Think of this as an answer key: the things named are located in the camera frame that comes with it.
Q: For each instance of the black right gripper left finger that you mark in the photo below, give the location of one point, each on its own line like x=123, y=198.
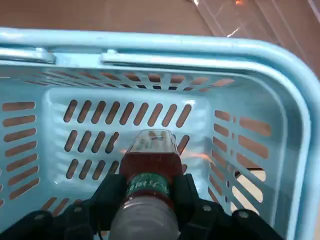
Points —
x=82, y=215

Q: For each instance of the light blue plastic basket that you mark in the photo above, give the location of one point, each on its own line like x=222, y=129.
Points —
x=160, y=37

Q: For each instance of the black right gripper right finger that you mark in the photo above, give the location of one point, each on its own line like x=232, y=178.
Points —
x=210, y=220

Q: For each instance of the cream plastic tray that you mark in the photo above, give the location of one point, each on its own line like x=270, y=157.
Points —
x=252, y=176

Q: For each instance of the amber tea bottle white cap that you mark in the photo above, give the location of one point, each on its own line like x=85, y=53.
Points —
x=150, y=162

